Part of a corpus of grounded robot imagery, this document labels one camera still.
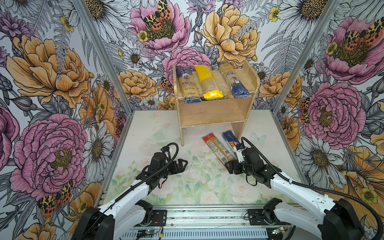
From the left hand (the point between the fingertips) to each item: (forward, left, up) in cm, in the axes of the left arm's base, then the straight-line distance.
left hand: (181, 167), depth 85 cm
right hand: (-1, -28, +1) cm, 28 cm away
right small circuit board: (-29, -46, -6) cm, 55 cm away
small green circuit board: (-28, +14, -7) cm, 32 cm away
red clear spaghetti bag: (+14, -23, -3) cm, 27 cm away
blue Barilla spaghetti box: (+20, -31, -3) cm, 37 cm away
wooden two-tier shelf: (+30, -30, +15) cm, 45 cm away
